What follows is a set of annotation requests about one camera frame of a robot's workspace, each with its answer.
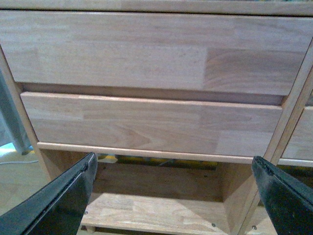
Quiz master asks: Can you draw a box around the upper wooden drawer front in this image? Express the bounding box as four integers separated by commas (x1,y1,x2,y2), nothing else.
0,11,313,95

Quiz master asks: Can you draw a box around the grey metal leg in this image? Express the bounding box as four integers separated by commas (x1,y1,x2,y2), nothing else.
0,72,31,154

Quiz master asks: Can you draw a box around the lower wooden drawer front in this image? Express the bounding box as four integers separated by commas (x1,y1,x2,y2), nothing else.
21,92,282,157

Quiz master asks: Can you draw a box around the wooden drawer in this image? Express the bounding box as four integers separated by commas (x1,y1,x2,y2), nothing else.
0,11,313,95
21,92,282,157

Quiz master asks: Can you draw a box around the white cable on floor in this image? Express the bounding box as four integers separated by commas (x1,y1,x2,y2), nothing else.
0,160,39,166

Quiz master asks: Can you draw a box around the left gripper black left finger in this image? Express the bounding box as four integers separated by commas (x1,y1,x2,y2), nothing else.
0,152,98,235

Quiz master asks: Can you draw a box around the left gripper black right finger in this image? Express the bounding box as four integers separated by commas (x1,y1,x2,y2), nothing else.
251,156,313,235

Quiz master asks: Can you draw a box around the neighbouring wooden shelf unit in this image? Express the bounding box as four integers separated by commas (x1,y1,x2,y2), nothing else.
268,66,313,235

